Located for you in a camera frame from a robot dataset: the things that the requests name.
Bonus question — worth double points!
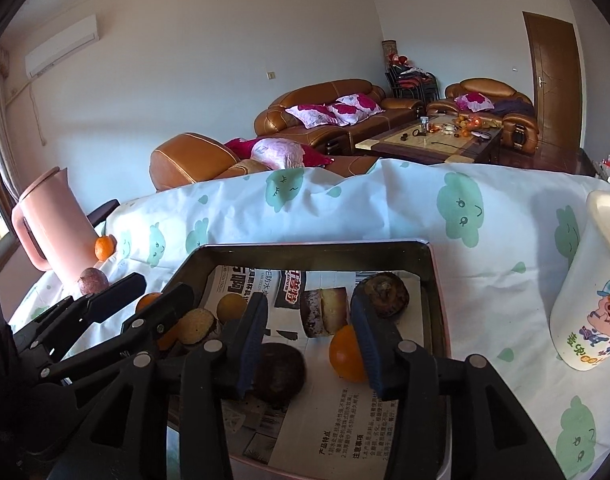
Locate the pink electric kettle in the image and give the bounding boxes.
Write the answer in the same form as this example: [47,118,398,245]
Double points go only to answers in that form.
[11,167,103,282]

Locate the pink rectangular tin box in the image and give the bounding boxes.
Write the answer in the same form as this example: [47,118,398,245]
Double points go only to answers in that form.
[164,240,454,480]

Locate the pale pink leaf pillow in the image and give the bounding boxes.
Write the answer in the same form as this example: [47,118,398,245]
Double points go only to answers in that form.
[251,138,306,170]

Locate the wooden coffee table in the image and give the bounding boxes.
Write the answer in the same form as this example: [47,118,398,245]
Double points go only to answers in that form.
[355,114,504,166]

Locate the printed paper liner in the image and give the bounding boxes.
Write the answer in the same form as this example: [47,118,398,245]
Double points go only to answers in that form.
[205,265,426,477]

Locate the chocolate coated round pastry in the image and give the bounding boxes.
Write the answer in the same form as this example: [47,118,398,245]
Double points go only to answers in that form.
[255,342,306,406]

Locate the brown leather rounded armchair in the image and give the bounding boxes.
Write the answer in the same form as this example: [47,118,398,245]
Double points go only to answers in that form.
[149,132,382,194]

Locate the small oval orange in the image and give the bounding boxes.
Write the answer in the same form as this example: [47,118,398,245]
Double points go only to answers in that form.
[135,291,183,351]

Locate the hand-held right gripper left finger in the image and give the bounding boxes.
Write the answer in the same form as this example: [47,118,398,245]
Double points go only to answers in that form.
[50,292,269,480]

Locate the purple blanket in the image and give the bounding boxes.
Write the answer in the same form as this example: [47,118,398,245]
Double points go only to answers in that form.
[492,99,534,119]

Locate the large round orange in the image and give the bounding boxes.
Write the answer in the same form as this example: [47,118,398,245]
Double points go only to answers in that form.
[329,324,373,383]

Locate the tan longan fruit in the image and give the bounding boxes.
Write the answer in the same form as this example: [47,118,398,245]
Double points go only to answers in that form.
[216,293,248,323]

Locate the brown leather long sofa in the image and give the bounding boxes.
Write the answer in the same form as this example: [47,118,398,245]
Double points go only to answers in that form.
[254,79,426,155]

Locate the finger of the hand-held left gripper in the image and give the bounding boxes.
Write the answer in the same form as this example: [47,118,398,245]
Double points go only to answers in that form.
[40,284,196,386]
[15,272,148,356]

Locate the dark wooden cabinet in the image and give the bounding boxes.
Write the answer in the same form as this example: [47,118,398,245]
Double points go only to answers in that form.
[575,149,610,182]

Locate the stacked dark chairs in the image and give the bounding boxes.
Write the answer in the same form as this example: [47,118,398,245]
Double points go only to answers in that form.
[382,40,439,104]

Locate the chocolate layered cake slice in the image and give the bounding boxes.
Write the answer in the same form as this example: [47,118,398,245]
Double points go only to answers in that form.
[300,286,348,338]

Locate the white cartoon pig cup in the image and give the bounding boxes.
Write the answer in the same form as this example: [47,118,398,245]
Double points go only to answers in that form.
[550,190,610,372]

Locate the small mandarin orange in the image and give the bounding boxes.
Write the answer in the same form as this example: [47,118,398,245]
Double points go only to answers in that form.
[94,234,118,262]

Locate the crumb topped chocolate cake roll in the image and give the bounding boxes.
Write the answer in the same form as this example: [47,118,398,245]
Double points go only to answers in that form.
[177,308,224,346]

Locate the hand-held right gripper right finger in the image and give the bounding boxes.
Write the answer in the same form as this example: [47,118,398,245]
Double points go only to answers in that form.
[350,296,568,480]

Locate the white air conditioner hose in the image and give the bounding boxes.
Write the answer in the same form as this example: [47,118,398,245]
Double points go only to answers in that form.
[29,82,50,147]

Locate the purple passion fruit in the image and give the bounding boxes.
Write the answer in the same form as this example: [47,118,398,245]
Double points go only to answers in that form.
[78,267,109,297]

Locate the pile of orange snacks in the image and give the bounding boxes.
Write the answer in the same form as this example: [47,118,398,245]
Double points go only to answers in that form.
[455,112,502,134]

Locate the brown wooden door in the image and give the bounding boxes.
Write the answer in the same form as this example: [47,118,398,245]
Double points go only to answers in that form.
[522,11,586,151]

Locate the dark chair backrest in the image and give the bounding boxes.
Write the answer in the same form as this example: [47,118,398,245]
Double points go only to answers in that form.
[87,199,121,229]

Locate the white cloud print tablecloth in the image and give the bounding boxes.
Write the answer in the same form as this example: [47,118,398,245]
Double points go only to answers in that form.
[7,159,610,480]

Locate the white magenta flower pillow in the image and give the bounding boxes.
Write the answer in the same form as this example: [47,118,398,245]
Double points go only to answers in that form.
[285,104,340,128]
[330,94,384,126]
[455,92,496,112]

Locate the dark wrinkled passion fruit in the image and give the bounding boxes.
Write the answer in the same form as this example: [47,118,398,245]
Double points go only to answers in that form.
[351,272,412,320]

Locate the white wall air conditioner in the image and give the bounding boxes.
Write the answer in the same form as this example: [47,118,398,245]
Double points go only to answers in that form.
[25,14,100,79]

